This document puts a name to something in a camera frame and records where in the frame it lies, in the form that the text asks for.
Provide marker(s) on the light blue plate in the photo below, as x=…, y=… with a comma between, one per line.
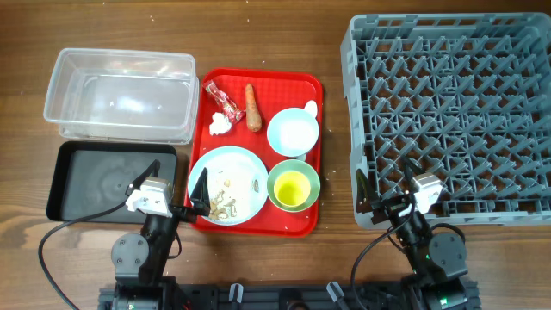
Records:
x=234, y=162

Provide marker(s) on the black plastic tray bin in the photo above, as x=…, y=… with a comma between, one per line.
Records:
x=91, y=177

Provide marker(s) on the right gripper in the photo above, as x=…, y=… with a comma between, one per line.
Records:
x=394, y=206

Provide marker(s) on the food scraps on plate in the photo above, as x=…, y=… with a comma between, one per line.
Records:
x=232, y=199

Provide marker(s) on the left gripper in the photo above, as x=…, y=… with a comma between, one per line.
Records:
x=199, y=199

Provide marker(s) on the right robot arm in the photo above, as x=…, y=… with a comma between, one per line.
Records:
x=437, y=254

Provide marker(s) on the red candy wrapper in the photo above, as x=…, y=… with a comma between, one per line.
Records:
x=228, y=107

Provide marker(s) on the light blue bowl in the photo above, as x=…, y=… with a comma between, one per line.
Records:
x=293, y=132

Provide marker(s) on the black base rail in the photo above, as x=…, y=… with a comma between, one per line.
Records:
x=374, y=295

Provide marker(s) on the white plastic spoon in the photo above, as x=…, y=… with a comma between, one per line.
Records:
x=311, y=107

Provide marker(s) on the orange carrot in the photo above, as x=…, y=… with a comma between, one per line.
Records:
x=253, y=117

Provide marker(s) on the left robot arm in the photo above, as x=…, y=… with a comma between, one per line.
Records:
x=140, y=258

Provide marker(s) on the green bowl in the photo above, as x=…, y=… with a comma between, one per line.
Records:
x=302, y=167

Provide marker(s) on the white tissue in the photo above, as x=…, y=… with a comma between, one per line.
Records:
x=220, y=124

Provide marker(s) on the red serving tray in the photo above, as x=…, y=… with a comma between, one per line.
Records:
x=274, y=91

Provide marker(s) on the clear plastic bin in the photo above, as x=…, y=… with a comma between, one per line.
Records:
x=123, y=95

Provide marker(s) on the yellow cup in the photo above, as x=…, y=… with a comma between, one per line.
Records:
x=292, y=188

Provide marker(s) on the grey dishwasher rack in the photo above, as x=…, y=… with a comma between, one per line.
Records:
x=464, y=96

